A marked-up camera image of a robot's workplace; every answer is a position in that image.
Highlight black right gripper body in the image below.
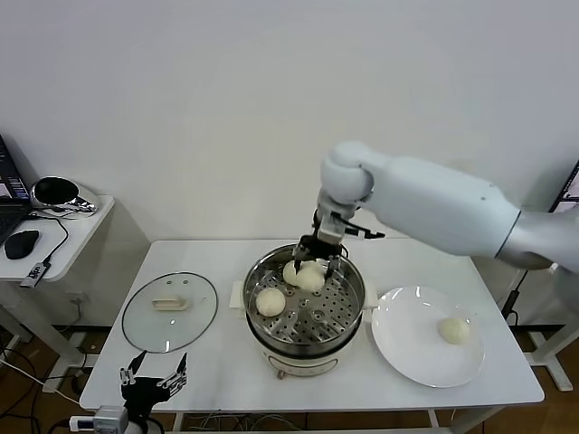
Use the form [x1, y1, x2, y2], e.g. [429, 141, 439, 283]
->
[296, 232, 345, 264]

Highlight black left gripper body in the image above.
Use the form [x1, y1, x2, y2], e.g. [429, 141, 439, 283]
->
[119, 374, 173, 413]

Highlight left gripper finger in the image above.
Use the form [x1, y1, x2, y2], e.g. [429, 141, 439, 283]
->
[118, 352, 147, 386]
[156, 352, 189, 392]

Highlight glass lid with cream handle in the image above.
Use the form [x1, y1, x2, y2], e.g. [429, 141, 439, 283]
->
[122, 270, 221, 354]

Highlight perforated steel steamer basket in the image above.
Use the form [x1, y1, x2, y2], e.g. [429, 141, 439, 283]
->
[242, 243, 367, 358]

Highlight cream electric cooker base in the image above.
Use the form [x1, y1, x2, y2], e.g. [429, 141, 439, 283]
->
[230, 279, 380, 380]

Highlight white round plate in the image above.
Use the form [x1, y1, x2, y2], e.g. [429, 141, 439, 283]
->
[371, 286, 486, 390]

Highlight white side desk with mouse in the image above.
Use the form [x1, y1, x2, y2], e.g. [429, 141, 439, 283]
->
[0, 193, 118, 379]

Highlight black computer mouse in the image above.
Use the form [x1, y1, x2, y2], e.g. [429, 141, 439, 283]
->
[5, 229, 42, 259]

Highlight chrome and black headset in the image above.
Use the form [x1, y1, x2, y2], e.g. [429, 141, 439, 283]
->
[32, 175, 101, 219]

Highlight black laptop beside mouse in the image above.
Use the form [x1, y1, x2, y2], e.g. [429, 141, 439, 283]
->
[0, 131, 35, 248]

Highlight white side desk with label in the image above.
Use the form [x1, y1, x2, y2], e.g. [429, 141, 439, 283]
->
[527, 266, 575, 392]

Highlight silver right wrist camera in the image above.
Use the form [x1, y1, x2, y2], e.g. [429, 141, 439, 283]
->
[316, 215, 347, 245]

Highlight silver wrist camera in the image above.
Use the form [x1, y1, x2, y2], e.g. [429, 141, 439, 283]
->
[68, 405, 130, 434]
[316, 215, 347, 245]

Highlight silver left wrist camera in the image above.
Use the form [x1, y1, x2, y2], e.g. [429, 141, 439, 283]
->
[68, 405, 130, 434]

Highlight white floor cable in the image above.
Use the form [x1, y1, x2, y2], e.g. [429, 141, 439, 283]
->
[0, 359, 85, 406]

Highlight black dongle cable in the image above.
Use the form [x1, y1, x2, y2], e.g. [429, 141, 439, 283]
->
[27, 212, 72, 266]

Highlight black laptop cable with adapter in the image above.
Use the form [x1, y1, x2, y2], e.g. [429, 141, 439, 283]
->
[501, 269, 528, 327]

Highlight black laptop with plugged cables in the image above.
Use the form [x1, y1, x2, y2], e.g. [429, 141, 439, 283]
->
[549, 163, 579, 213]

